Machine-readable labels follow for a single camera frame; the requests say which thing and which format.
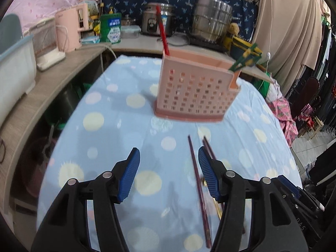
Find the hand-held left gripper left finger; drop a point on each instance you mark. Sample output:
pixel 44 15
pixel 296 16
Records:
pixel 128 176

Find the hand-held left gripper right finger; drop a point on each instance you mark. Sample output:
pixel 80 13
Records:
pixel 208 173

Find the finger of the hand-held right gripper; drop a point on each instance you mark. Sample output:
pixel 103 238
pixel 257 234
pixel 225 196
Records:
pixel 288 186

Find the gold flower spoon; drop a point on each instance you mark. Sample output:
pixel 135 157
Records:
pixel 218 210

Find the pink perforated utensil holder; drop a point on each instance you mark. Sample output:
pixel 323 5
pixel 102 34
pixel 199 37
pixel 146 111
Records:
pixel 195 92

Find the bright red chopstick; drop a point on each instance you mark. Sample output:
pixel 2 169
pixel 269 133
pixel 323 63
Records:
pixel 162 31

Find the blue printed tablecloth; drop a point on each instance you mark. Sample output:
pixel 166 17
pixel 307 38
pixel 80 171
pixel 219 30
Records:
pixel 105 126

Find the pink floral garment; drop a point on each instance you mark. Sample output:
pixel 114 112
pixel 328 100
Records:
pixel 283 118

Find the dark wooden chair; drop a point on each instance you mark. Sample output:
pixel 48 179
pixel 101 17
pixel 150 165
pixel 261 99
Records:
pixel 309 94

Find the green bag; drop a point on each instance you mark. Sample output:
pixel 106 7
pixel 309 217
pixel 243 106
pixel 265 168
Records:
pixel 265 84

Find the hanging dark clothes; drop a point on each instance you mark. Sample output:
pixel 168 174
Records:
pixel 326 71

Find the wooden shelf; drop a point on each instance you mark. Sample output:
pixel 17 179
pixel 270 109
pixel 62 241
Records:
pixel 39 92

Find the blue and yellow containers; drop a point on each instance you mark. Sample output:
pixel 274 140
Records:
pixel 236 42

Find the light blue tissue pack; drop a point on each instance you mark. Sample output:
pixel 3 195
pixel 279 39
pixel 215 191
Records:
pixel 90 40

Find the clear food container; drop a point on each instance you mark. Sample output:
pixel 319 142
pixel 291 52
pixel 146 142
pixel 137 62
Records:
pixel 130 31

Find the brown plush toy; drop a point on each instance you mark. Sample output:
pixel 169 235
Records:
pixel 234 28

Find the green tin can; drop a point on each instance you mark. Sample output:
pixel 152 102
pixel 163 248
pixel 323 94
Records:
pixel 110 29

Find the white tub with blue rim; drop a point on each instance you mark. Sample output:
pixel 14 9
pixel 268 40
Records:
pixel 15 76

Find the clear appliance with white base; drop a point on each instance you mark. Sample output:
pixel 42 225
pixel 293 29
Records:
pixel 46 50

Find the stainless steel steamer pot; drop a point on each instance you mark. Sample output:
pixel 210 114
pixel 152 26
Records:
pixel 211 21

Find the beige curtain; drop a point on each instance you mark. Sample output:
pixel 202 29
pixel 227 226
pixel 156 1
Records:
pixel 288 31

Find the silver rice cooker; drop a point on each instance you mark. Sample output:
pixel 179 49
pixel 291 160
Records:
pixel 152 21

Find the bottles behind kettle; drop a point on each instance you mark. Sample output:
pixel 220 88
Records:
pixel 95 21

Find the pink electric kettle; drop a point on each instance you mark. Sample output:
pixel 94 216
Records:
pixel 68 29

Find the grey-blue plastic chair back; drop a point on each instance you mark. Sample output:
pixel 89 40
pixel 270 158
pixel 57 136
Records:
pixel 9 29

